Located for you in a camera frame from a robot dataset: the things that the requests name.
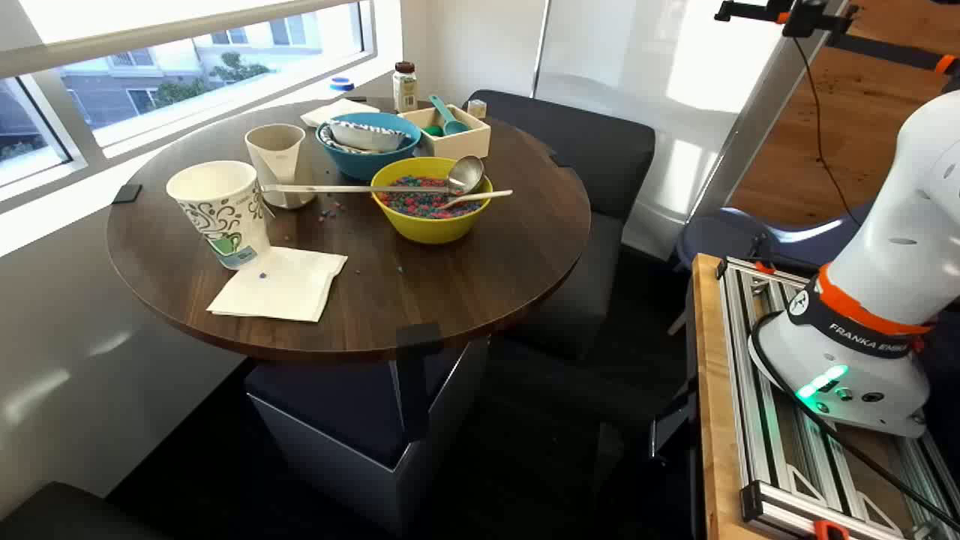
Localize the dark grey upholstered bench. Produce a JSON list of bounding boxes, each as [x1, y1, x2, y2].
[[462, 87, 656, 363]]

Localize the white napkin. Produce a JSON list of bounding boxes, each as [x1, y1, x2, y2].
[[205, 243, 351, 328]]

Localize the white patterned bowl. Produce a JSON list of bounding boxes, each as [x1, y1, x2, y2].
[[328, 114, 408, 156]]

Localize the dark blue round stool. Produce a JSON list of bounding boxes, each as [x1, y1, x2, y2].
[[676, 204, 874, 279]]

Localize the white paper sheet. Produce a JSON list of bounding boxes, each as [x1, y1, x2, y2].
[[297, 95, 383, 128]]

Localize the yellow bowl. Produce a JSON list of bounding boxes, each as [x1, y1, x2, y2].
[[368, 153, 494, 248]]

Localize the camera stand orange clamps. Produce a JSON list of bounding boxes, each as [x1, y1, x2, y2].
[[686, 0, 960, 218]]

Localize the light wooden box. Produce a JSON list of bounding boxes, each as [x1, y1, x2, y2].
[[400, 101, 494, 161]]

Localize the teal plastic spoon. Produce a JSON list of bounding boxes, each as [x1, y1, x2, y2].
[[427, 94, 471, 138]]

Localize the white printed paper cup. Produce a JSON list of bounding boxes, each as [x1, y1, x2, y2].
[[161, 159, 275, 272]]

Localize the blue bowl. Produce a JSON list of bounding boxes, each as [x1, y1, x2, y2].
[[316, 111, 427, 185]]

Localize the beige cup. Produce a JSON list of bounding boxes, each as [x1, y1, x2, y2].
[[242, 119, 317, 212]]

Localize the black table pedestal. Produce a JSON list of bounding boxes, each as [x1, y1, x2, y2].
[[391, 323, 444, 448]]

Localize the light wooden spoon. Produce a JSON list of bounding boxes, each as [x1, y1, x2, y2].
[[439, 185, 515, 212]]

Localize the glass jar dark lid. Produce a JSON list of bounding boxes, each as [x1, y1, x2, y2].
[[391, 57, 421, 114]]

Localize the wooden robot cart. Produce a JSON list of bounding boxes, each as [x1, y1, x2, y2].
[[686, 248, 933, 540]]

